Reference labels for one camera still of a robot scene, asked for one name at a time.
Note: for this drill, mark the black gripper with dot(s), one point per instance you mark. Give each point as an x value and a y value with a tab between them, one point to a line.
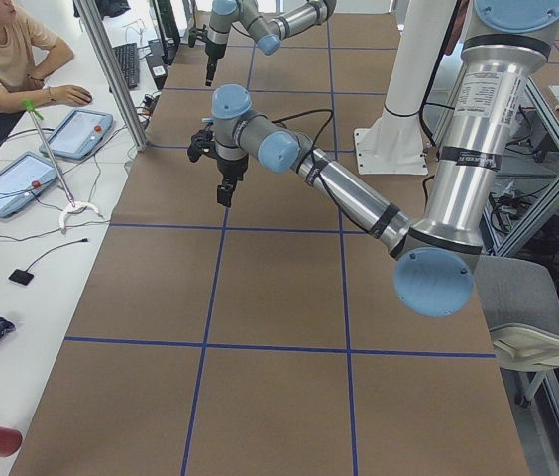
232	170
212	55

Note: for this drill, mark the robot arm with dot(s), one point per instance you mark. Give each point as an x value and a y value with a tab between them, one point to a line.
436	254
266	34

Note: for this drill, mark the black keyboard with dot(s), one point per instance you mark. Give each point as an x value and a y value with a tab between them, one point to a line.
128	59

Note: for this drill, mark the upper teach pendant tablet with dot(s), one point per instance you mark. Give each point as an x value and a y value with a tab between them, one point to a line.
79	133

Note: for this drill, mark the teach pendant tablet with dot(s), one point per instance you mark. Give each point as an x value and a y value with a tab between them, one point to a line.
79	133
23	180

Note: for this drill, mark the lower teach pendant tablet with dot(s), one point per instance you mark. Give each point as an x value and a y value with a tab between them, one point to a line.
23	180

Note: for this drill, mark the seated person beige shirt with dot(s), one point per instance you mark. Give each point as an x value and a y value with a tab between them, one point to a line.
29	53

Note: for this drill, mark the small black square pad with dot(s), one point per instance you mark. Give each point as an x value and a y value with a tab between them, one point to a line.
21	277

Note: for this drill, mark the grey office chair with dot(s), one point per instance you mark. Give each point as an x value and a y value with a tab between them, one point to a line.
521	308

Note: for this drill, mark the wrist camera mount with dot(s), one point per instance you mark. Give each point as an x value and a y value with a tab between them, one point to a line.
196	34
202	144

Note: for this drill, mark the aluminium frame post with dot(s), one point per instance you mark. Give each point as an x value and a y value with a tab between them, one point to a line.
100	42

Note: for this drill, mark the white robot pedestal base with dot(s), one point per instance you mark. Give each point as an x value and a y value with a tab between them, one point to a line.
393	145

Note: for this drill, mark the grabber stick green handle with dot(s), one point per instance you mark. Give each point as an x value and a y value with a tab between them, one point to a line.
73	206

